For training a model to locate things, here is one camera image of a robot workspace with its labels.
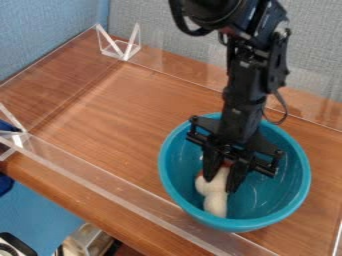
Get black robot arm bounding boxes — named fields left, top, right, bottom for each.
left=168, top=0, right=291, bottom=192

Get clear acrylic left bracket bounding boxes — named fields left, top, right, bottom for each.
left=0, top=103, right=27, bottom=162

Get white and orange toy mushroom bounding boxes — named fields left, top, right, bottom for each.
left=195, top=162, right=231, bottom=218

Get clear acrylic front barrier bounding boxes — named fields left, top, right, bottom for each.
left=4, top=133, right=276, bottom=256

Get blue plastic bowl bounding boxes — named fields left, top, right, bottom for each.
left=158, top=111, right=313, bottom=234

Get clear acrylic back barrier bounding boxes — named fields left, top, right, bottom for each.
left=105, top=29, right=342, bottom=133

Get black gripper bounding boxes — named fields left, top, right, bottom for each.
left=187, top=101, right=283, bottom=193

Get blue object at left edge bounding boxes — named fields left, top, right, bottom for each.
left=0, top=119, right=23, bottom=198

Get black and white device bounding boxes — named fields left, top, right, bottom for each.
left=0, top=232, right=37, bottom=256

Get clear acrylic barrier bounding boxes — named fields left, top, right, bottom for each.
left=4, top=133, right=276, bottom=256
left=105, top=29, right=342, bottom=133

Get black cable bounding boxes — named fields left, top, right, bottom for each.
left=262, top=89, right=290, bottom=126

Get clear acrylic corner bracket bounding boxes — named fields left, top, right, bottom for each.
left=95, top=24, right=142, bottom=61

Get grey metal box below table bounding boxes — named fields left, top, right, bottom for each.
left=53, top=223, right=114, bottom=256

